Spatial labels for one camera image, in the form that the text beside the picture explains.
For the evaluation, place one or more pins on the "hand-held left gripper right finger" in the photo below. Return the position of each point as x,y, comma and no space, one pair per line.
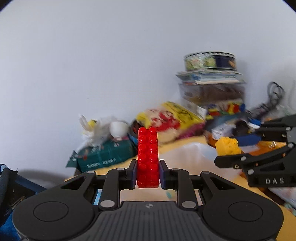
162,173

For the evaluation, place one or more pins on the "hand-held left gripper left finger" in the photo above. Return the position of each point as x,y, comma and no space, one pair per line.
133,172

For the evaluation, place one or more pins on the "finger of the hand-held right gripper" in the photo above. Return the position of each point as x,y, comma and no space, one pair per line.
231,161
248,140

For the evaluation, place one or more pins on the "yellow toy block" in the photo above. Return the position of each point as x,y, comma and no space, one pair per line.
227,146

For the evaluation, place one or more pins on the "red toy block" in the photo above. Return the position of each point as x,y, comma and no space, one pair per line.
148,157

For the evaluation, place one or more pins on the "black power adapter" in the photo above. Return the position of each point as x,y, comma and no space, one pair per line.
241,127

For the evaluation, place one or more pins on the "orange box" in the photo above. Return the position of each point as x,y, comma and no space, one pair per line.
266,145

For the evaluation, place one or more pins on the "small white carton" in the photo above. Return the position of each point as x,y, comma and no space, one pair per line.
222,131

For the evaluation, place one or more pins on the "yellow tablecloth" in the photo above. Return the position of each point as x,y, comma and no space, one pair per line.
178,144

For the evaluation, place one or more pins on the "green tissue pack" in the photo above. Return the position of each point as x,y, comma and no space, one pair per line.
104,155

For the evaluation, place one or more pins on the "box of colourful toy blocks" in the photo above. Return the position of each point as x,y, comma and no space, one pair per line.
226,109

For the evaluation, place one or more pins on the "light blue carton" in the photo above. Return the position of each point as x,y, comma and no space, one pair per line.
96,197

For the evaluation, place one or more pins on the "white egg-shaped cup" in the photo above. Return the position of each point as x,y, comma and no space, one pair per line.
118,129

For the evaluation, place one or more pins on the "pink plastic bag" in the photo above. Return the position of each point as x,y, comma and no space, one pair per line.
190,133

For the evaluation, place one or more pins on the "white plastic bag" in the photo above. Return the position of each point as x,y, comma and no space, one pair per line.
99,129

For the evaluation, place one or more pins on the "yellow plastic bag red print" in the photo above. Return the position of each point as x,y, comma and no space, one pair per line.
175,115

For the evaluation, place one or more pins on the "clear plastic storage box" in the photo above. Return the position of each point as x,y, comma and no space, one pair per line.
208,92

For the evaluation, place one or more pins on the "stack of books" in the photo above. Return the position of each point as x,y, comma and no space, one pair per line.
210,77

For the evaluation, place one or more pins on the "round cookie tin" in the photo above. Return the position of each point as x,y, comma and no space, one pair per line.
209,61

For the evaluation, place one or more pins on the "dark blue fabric bag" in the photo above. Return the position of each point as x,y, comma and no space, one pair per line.
13,185

